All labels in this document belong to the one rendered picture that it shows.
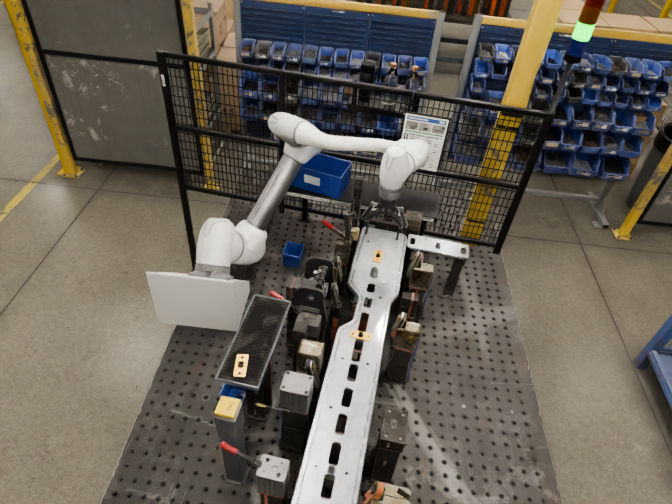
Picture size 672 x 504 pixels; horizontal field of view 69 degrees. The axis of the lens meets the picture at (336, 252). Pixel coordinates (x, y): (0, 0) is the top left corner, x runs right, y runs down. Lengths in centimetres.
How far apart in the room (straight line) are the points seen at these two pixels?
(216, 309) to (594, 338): 254
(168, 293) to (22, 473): 123
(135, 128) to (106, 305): 149
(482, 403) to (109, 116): 340
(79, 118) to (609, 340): 421
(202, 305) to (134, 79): 227
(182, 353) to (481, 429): 128
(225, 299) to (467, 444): 114
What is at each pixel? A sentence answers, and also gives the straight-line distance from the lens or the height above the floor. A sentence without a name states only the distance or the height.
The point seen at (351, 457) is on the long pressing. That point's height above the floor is 100.
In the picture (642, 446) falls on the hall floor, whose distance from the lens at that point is 338.
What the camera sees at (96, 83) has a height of 85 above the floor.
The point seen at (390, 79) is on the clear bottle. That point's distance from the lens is 246.
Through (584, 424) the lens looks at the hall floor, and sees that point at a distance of 328.
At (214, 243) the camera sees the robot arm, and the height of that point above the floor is 103.
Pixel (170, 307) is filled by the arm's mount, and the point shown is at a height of 82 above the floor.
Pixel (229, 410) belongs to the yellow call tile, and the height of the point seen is 116.
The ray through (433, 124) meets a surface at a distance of 246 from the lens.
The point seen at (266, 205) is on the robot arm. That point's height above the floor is 107.
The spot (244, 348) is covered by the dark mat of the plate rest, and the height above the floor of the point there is 116.
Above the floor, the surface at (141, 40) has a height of 120.
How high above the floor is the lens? 249
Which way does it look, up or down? 42 degrees down
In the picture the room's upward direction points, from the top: 6 degrees clockwise
